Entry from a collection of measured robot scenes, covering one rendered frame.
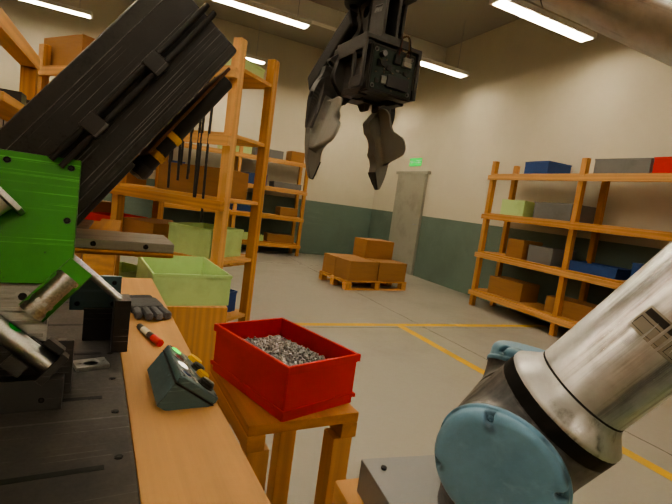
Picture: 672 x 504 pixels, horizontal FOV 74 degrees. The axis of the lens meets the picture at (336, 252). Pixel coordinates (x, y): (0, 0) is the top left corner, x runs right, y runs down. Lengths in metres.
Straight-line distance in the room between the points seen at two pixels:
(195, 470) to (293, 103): 9.94
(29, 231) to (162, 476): 0.44
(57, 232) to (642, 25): 0.83
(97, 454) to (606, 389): 0.59
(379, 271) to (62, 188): 6.36
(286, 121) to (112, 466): 9.81
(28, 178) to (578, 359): 0.80
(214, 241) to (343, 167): 7.65
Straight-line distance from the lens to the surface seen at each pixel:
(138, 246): 0.98
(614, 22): 0.60
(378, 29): 0.51
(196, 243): 3.50
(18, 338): 0.82
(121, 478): 0.65
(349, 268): 6.65
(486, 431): 0.42
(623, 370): 0.42
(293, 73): 10.51
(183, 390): 0.78
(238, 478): 0.64
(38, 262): 0.85
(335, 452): 1.10
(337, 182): 10.67
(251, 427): 0.97
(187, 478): 0.64
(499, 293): 6.88
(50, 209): 0.86
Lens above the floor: 1.26
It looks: 6 degrees down
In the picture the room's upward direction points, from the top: 8 degrees clockwise
